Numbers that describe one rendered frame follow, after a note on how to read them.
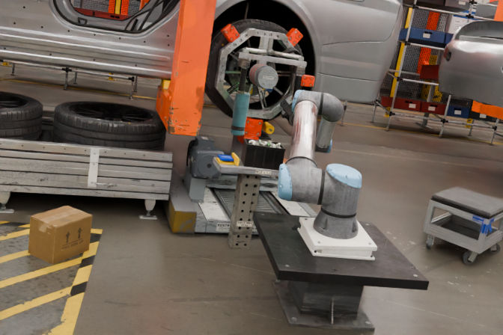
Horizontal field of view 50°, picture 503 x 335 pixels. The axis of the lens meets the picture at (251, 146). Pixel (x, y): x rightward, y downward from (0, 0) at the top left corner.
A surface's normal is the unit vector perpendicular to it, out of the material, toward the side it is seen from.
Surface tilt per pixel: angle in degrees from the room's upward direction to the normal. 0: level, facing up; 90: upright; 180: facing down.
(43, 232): 90
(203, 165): 90
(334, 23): 90
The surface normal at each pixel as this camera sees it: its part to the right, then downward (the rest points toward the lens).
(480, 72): -0.94, -0.09
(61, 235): 0.87, 0.24
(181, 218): 0.27, 0.25
